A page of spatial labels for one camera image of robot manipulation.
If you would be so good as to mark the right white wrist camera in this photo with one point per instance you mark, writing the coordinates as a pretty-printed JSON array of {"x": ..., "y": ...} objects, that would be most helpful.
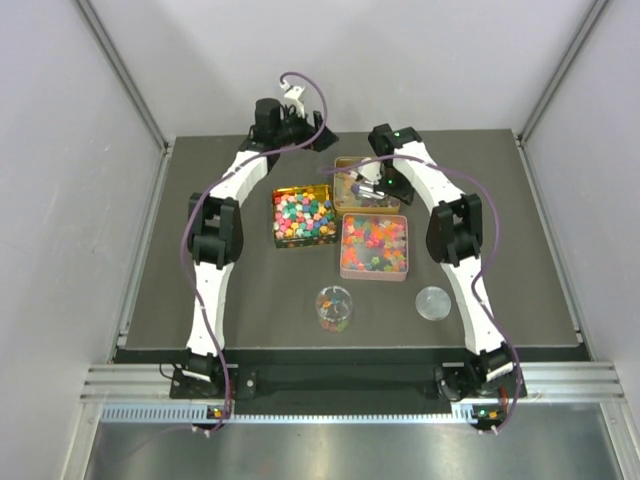
[{"x": 366, "y": 171}]

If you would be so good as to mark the gold tin of pastel gummies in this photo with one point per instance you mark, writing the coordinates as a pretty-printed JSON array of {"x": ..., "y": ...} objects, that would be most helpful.
[{"x": 350, "y": 197}]

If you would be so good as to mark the silver metal scoop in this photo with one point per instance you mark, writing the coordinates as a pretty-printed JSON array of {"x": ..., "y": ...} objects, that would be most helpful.
[{"x": 367, "y": 192}]

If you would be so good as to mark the clear round jar lid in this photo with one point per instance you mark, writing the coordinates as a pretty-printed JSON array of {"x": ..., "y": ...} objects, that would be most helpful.
[{"x": 433, "y": 303}]

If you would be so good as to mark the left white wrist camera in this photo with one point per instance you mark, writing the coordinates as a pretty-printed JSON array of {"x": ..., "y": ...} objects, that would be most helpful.
[{"x": 294, "y": 94}]

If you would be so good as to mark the gold tin of star candies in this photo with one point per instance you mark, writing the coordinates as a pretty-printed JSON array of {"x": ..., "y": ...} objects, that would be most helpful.
[{"x": 303, "y": 216}]

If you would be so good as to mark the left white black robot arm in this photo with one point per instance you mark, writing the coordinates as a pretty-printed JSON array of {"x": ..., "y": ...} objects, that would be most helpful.
[{"x": 213, "y": 239}]

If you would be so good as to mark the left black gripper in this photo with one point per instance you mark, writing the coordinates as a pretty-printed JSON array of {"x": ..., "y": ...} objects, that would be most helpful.
[{"x": 310, "y": 131}]

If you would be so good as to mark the aluminium front rail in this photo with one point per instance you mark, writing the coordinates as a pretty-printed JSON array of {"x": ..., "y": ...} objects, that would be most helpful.
[{"x": 140, "y": 394}]

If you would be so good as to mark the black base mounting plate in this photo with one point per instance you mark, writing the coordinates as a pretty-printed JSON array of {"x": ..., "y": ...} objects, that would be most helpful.
[{"x": 428, "y": 382}]

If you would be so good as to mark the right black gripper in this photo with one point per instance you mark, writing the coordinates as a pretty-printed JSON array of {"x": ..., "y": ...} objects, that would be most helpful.
[{"x": 405, "y": 192}]

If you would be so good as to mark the pink tin of bright gummies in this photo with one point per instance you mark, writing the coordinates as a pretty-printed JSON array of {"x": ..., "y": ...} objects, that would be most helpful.
[{"x": 374, "y": 247}]

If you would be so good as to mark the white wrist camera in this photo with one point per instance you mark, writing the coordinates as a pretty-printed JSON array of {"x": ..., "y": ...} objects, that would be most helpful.
[
  {"x": 366, "y": 171},
  {"x": 294, "y": 94}
]

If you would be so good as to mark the clear plastic jar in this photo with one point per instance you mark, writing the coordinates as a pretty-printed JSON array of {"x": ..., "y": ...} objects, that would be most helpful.
[{"x": 334, "y": 307}]

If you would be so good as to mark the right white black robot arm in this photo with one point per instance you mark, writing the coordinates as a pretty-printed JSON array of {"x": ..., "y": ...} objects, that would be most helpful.
[{"x": 454, "y": 239}]

